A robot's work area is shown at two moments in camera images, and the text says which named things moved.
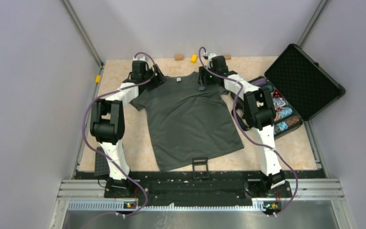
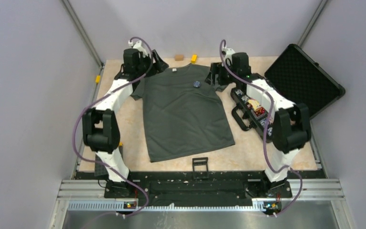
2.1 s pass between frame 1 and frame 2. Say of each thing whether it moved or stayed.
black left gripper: moved
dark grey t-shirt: moved
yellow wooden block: stayed
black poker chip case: stayed
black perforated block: stayed
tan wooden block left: stayed
